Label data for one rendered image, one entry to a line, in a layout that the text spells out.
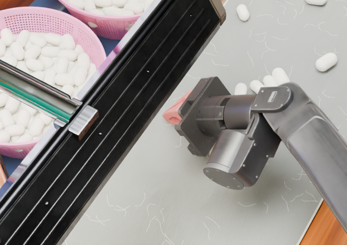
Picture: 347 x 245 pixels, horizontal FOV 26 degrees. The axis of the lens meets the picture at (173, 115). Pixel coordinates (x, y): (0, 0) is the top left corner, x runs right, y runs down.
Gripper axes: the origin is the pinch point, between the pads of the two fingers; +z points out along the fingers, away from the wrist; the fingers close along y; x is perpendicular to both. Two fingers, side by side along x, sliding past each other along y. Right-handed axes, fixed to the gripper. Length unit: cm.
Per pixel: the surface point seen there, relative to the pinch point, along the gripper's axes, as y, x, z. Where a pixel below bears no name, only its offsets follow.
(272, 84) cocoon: -13.4, 6.8, -8.1
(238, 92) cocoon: -9.2, 4.4, -5.2
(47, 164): 29.0, -23.8, -27.4
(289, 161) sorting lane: -3.4, 13.3, -13.3
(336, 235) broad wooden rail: 5.0, 18.3, -23.3
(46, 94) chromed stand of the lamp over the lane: 23.5, -27.3, -25.1
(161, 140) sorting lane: 3.3, 1.7, 0.4
